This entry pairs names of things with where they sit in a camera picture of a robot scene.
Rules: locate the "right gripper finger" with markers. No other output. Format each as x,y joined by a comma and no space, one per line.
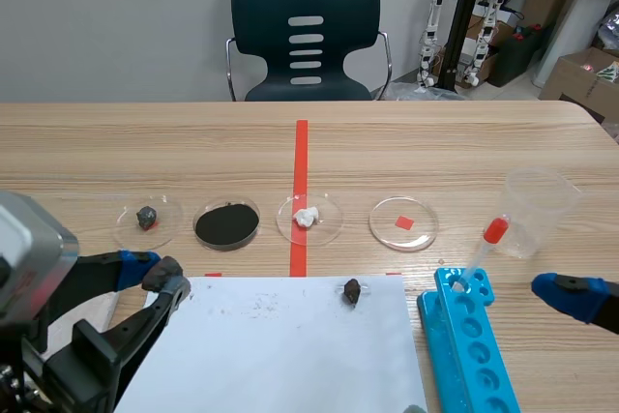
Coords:
575,294

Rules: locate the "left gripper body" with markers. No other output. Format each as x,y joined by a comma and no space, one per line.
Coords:
72,374

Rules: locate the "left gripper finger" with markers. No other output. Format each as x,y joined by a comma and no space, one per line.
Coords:
111,268
155,316

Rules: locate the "small dark stone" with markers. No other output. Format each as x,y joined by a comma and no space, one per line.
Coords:
352,291
146,218
163,274

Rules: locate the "clear glass dish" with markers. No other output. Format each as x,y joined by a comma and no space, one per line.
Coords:
421,229
167,231
329,227

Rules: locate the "clear plastic beaker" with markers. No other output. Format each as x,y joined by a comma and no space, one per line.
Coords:
541,219

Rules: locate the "dropper with red bulb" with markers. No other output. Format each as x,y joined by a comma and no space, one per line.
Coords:
494,231

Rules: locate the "glass dish with black powder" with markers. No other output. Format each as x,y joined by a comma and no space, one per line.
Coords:
226,225

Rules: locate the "turquoise rack with round holes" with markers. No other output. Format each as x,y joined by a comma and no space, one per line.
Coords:
464,345

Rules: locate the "white sheet of paper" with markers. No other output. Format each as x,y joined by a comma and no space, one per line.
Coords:
271,355

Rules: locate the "white lump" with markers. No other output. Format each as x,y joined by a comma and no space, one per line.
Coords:
305,217

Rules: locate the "white wash basin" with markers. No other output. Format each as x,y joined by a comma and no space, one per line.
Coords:
585,7

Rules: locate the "dark blue chair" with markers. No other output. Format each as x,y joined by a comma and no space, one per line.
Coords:
271,21

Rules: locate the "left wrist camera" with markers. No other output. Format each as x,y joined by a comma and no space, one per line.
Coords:
29,248

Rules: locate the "black metal rail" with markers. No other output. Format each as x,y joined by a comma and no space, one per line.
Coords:
464,21

